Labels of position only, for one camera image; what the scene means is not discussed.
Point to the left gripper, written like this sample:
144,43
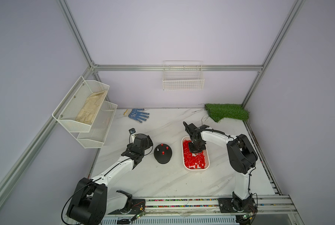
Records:
149,143

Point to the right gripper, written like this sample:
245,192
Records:
193,150

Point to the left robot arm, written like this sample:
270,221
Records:
90,201

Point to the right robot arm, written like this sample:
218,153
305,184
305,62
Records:
241,154

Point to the red sleeves pile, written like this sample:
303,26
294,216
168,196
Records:
193,161

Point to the white tray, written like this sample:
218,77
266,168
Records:
205,152

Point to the blue dotted work glove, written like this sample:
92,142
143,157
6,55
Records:
137,114

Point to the green artificial grass mat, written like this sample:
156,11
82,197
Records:
217,112

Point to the lower white mesh shelf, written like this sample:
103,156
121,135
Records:
98,133

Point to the white mesh shelf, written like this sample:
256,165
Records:
98,133
78,111

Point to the beige cloth in shelf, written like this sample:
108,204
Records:
91,107

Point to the upper white mesh shelf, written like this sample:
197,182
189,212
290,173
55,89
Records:
78,111

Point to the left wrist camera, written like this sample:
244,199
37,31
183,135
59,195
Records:
132,131

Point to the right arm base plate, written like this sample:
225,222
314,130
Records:
236,205

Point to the white wire wall basket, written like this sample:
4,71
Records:
183,76

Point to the aluminium mounting rail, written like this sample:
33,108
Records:
188,206

